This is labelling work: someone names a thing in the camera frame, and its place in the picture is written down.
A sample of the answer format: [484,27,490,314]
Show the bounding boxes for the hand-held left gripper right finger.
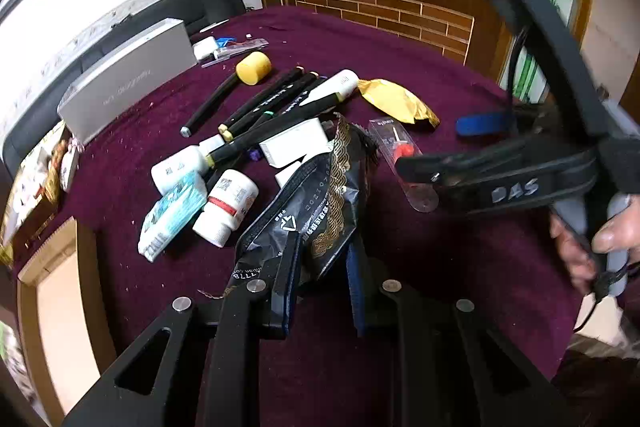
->
[345,239,576,427]

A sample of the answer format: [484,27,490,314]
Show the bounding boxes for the blue printed tissue pack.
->
[137,172,208,263]

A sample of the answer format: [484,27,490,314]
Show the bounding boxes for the black leather sofa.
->
[0,0,248,178]

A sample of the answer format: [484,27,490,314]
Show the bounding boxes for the clear pen package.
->
[200,38,270,68]

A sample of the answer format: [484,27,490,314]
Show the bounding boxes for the plain white bottle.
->
[300,69,361,105]

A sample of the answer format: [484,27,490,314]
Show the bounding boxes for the white rectangular box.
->
[259,117,328,168]

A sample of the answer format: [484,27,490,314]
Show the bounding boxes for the white charger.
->
[192,36,226,60]

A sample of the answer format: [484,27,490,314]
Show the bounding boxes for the yellow-headed black-handled mallet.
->
[180,52,273,138]

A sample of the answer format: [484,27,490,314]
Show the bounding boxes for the yellow-capped black marker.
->
[204,94,341,170]
[218,66,307,134]
[224,71,321,142]

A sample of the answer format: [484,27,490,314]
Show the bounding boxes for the small white packet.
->
[59,142,81,192]

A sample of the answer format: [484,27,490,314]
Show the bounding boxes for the white bottle red label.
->
[192,169,260,249]

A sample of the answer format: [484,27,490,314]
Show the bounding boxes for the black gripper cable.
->
[506,29,528,108]

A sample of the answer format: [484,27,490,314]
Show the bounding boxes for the green-capped black marker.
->
[240,77,331,138]

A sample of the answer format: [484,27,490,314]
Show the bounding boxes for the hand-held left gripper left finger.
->
[62,234,306,427]

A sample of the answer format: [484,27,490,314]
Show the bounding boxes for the long grey box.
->
[56,18,198,145]

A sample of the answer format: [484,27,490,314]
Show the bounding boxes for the person's right hand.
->
[549,194,640,295]

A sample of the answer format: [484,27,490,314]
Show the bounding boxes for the gold foil packet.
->
[356,78,441,128]

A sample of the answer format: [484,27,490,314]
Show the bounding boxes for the cardboard box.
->
[17,217,121,418]

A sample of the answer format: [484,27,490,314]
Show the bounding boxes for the gold gift box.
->
[0,122,76,268]

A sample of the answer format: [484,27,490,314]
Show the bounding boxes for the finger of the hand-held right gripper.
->
[456,107,546,138]
[395,147,506,208]

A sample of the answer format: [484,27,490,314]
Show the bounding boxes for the small white box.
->
[274,162,306,188]

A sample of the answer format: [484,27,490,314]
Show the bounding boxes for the clear package with red tool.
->
[368,117,438,212]

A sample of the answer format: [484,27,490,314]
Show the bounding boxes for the white bottle green label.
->
[151,146,208,195]

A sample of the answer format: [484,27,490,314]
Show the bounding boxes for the black patterned snack bag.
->
[235,112,381,303]

